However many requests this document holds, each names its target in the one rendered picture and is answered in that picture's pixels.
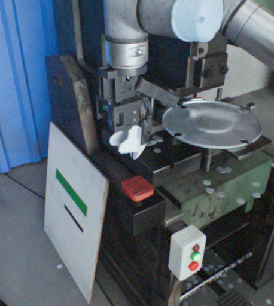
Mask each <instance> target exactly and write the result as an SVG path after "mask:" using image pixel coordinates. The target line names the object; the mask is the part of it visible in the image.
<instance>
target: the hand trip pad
mask: <svg viewBox="0 0 274 306"><path fill-rule="evenodd" d="M121 189H122V190H123V191H124V192H125V193H126V194H127V195H128V196H129V197H130V199H132V200H135V201H137V202H138V201H140V200H142V199H144V198H147V197H149V196H152V195H153V193H154V187H153V186H152V185H151V184H150V183H149V182H148V181H146V180H145V179H144V178H143V177H142V176H134V177H132V178H129V179H126V180H124V181H122V182H121Z"/></svg>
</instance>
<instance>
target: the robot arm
mask: <svg viewBox="0 0 274 306"><path fill-rule="evenodd" d="M103 5H104V19H105V49H106V61H107V62H108V65H105V66H98V78H99V94H96V109H97V119H100V118H103V117H104V118H106V120H107V123H108V127H109V128H110V129H111V130H112V131H113V132H114V133H115V134H114V135H112V136H111V137H110V144H111V145H120V146H119V152H120V153H128V152H129V153H130V155H131V158H133V159H134V160H135V159H137V157H138V156H139V155H140V153H142V152H143V150H144V148H145V145H146V144H147V143H148V140H149V137H150V136H151V132H152V114H151V108H150V101H149V100H148V96H149V97H152V98H153V99H156V100H157V101H158V102H160V103H161V104H162V105H165V106H167V107H169V106H171V107H173V108H175V107H176V105H177V103H178V101H179V100H180V97H179V96H177V95H176V92H175V91H173V90H172V89H171V88H167V87H164V88H163V87H161V86H159V85H157V84H155V83H153V82H152V81H149V80H147V79H145V78H143V77H141V76H139V75H141V74H144V73H146V71H147V61H148V35H149V34H153V35H160V36H166V37H171V38H178V39H181V40H183V41H198V42H208V41H210V40H211V39H213V37H214V35H215V33H217V32H219V33H220V34H221V35H223V36H225V37H226V38H227V39H229V40H230V41H231V42H234V43H235V44H236V45H237V46H238V47H240V48H241V49H243V50H244V51H246V52H248V53H249V54H251V55H252V57H254V58H256V59H257V60H259V61H261V62H262V63H264V64H265V65H266V66H267V67H268V68H270V69H271V70H273V71H274V13H273V12H271V11H270V10H268V9H267V8H265V7H263V6H262V5H260V4H259V3H258V2H256V1H254V0H103ZM100 100H101V101H103V103H105V104H103V109H105V110H103V111H101V113H99V104H98V101H100Z"/></svg>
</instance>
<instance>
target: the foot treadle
mask: <svg viewBox="0 0 274 306"><path fill-rule="evenodd" d="M195 273H196V274H197V275H198V276H199V277H200V278H201V279H202V280H203V279H205V278H206V277H207V276H208V275H207V273H205V272H204V270H202V269H201V268H200V270H199V271H196V272H195ZM208 286H209V287H210V288H211V289H212V290H213V291H214V292H215V293H216V294H217V295H218V296H219V298H217V299H216V303H217V305H218V306H254V305H253V304H252V303H251V302H250V301H249V300H247V299H246V298H245V297H244V296H243V295H242V294H241V293H240V292H239V291H238V290H237V289H236V288H235V287H233V288H231V289H230V290H228V291H225V290H224V289H223V288H222V287H221V286H220V285H219V284H218V283H217V282H216V281H213V282H210V283H209V284H208Z"/></svg>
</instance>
